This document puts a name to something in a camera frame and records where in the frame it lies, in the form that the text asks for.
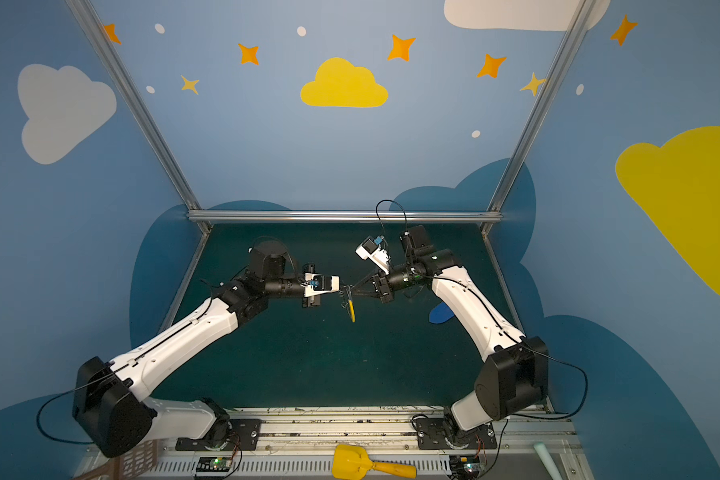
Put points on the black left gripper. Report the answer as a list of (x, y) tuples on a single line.
[(311, 297)]

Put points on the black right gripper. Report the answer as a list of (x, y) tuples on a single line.
[(381, 287)]

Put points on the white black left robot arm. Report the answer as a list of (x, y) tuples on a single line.
[(112, 400)]

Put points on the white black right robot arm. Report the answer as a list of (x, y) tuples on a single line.
[(515, 367)]

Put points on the yellow plastic scoop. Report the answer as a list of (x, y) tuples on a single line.
[(353, 463)]

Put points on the right green circuit board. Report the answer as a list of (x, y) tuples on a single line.
[(464, 468)]

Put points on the green circuit board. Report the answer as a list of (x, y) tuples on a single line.
[(213, 467), (464, 468)]

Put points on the left green circuit board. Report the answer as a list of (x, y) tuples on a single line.
[(213, 467)]

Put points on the pale teal tube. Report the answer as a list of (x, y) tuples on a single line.
[(548, 462)]

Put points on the brown slotted spatula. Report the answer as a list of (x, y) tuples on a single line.
[(130, 465)]

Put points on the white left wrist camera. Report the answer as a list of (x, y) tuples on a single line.
[(319, 284)]

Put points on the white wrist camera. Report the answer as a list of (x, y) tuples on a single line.
[(319, 284), (374, 249)]

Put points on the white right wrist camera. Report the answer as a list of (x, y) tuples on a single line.
[(374, 249)]

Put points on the aluminium right frame post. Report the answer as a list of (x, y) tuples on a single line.
[(560, 65)]

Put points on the aluminium frame post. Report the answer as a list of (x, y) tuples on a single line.
[(560, 65), (90, 23)]

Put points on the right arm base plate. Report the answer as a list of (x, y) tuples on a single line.
[(444, 434)]

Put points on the aluminium back frame rail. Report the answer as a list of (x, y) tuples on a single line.
[(324, 217)]

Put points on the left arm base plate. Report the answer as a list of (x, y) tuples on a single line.
[(241, 434)]

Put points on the grey slotted cable duct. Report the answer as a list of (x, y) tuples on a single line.
[(318, 466)]

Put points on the aluminium left frame post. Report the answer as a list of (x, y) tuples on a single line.
[(90, 23)]

